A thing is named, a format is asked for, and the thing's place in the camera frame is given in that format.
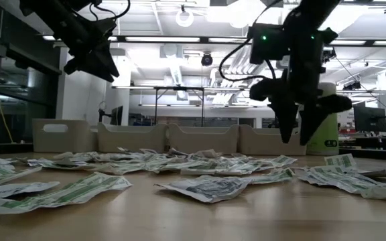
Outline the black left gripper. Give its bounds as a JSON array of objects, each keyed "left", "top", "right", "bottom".
[{"left": 48, "top": 16, "right": 121, "bottom": 83}]

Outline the black ceiling camera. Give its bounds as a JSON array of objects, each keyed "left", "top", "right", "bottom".
[
  {"left": 322, "top": 46, "right": 337, "bottom": 64},
  {"left": 200, "top": 52, "right": 214, "bottom": 67},
  {"left": 342, "top": 81, "right": 362, "bottom": 91}
]

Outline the white ceiling ring light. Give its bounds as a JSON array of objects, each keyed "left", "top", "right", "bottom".
[{"left": 175, "top": 5, "right": 195, "bottom": 28}]

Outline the long ceiling light bar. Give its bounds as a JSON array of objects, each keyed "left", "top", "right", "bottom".
[{"left": 42, "top": 35, "right": 386, "bottom": 47}]

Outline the black computer monitor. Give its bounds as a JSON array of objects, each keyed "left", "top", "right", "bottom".
[
  {"left": 352, "top": 106, "right": 386, "bottom": 133},
  {"left": 99, "top": 105, "right": 124, "bottom": 127}
]

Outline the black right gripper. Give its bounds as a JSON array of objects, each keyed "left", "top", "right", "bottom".
[{"left": 249, "top": 29, "right": 353, "bottom": 147}]

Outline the green wipes canister white lid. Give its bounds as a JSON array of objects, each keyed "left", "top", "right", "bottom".
[{"left": 298, "top": 82, "right": 340, "bottom": 156}]

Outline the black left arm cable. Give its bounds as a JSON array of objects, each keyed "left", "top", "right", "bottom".
[{"left": 88, "top": 0, "right": 132, "bottom": 21}]

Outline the white plastic bin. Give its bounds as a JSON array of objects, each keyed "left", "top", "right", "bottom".
[
  {"left": 31, "top": 118, "right": 96, "bottom": 153},
  {"left": 97, "top": 123, "right": 168, "bottom": 153},
  {"left": 239, "top": 125, "right": 309, "bottom": 156},
  {"left": 168, "top": 123, "right": 241, "bottom": 155}
]

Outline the black background table frame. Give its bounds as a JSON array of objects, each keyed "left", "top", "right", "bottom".
[{"left": 111, "top": 85, "right": 298, "bottom": 128}]

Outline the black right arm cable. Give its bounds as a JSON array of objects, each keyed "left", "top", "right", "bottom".
[{"left": 218, "top": 35, "right": 277, "bottom": 83}]

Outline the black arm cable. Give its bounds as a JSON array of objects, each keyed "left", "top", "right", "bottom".
[
  {"left": 218, "top": 35, "right": 277, "bottom": 83},
  {"left": 88, "top": 0, "right": 132, "bottom": 21}
]

